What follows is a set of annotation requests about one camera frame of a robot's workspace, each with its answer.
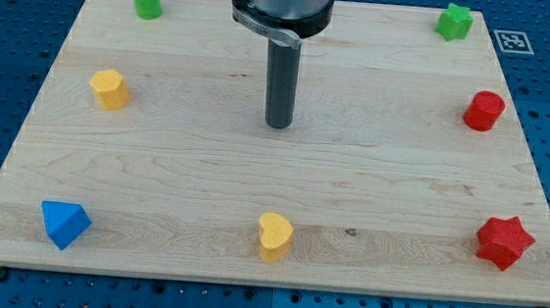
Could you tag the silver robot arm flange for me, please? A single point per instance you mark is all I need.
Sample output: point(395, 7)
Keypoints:
point(284, 22)

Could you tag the blue triangle block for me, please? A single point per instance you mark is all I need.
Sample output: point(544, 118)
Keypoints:
point(64, 222)

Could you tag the yellow heart block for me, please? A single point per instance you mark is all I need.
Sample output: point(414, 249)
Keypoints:
point(275, 234)

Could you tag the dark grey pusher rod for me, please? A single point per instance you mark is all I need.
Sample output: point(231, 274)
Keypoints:
point(282, 76)

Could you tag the wooden board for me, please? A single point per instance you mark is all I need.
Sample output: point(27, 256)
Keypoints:
point(382, 180)

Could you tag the yellow hexagon block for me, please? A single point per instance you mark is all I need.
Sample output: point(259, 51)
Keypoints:
point(109, 89)

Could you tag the green cylinder block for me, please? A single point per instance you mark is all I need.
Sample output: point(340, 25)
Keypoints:
point(148, 9)

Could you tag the red cylinder block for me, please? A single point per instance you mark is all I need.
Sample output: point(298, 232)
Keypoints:
point(484, 110)

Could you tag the green star block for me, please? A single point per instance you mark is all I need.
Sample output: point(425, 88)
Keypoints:
point(454, 22)

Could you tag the red star block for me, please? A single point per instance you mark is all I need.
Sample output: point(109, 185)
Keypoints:
point(503, 242)

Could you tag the white fiducial marker tag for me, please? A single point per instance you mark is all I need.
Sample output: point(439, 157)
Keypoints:
point(513, 42)

